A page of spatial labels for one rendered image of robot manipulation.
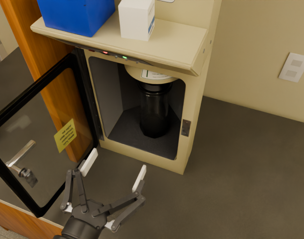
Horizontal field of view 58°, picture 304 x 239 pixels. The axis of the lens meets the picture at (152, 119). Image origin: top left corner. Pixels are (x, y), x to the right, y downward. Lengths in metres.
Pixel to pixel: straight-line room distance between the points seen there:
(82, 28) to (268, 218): 0.77
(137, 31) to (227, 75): 0.71
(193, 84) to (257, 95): 0.60
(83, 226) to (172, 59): 0.37
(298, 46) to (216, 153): 0.46
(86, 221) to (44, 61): 0.39
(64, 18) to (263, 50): 0.74
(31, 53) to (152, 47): 0.31
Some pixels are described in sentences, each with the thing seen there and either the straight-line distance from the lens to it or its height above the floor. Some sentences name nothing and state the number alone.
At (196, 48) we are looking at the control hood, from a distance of 0.50.
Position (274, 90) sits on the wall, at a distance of 1.19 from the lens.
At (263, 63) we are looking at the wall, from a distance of 1.11.
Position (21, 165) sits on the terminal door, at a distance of 0.73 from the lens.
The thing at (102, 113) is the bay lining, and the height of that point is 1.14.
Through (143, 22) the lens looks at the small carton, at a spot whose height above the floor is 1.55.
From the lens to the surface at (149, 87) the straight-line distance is 0.79.
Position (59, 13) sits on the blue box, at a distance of 0.54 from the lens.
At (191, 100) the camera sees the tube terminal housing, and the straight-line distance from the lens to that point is 0.68.
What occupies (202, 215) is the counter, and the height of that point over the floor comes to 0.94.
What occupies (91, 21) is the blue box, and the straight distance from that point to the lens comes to 0.52.
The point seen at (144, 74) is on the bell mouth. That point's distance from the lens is 0.70.
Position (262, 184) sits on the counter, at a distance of 1.03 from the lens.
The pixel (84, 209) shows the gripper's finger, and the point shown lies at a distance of 0.64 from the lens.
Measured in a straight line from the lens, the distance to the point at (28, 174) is 0.73.
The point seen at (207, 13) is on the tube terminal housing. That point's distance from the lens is 0.54.
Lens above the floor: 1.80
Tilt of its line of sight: 51 degrees down
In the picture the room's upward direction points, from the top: straight up
